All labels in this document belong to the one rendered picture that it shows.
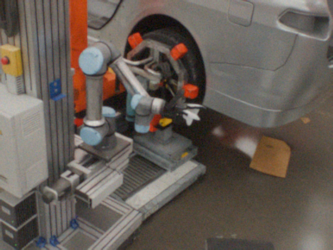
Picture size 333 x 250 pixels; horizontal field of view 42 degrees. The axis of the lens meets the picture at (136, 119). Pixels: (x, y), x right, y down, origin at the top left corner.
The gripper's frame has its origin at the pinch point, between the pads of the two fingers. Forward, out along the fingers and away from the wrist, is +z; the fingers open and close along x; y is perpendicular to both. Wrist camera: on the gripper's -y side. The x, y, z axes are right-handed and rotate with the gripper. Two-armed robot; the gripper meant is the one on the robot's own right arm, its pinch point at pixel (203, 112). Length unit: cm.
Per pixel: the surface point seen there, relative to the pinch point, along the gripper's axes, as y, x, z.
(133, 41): 1, -112, -76
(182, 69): 12, -102, -34
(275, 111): 23, -86, 33
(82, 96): 47, -95, -108
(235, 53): -9, -90, 1
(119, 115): 65, -119, -85
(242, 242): 86, -29, 32
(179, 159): 92, -118, -29
